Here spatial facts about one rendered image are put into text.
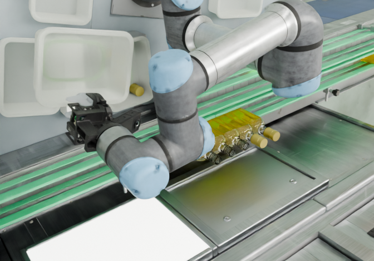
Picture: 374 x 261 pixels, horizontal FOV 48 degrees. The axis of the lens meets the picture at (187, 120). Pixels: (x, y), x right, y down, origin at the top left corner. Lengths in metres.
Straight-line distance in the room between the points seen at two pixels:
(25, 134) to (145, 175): 0.74
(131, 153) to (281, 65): 0.44
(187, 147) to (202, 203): 0.58
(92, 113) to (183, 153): 0.21
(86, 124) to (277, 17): 0.44
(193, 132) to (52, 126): 0.74
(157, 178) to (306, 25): 0.46
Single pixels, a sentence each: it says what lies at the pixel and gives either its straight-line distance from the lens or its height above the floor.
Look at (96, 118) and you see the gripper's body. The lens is 0.88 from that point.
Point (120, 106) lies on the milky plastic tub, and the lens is 1.39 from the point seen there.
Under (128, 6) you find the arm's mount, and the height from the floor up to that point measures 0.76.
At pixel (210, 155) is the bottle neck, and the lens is 1.29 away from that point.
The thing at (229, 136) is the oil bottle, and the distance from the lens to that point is 1.36.
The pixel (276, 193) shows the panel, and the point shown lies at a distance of 1.36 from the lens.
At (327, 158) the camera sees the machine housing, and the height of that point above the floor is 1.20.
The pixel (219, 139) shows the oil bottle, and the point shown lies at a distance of 1.34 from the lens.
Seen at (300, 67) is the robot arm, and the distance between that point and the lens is 1.00.
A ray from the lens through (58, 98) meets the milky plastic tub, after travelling 0.99.
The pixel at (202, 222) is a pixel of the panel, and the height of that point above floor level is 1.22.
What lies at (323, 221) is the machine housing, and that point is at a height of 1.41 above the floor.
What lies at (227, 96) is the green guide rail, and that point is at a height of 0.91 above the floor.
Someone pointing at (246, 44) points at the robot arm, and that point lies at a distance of 0.81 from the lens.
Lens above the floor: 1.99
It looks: 47 degrees down
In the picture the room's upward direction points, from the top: 120 degrees clockwise
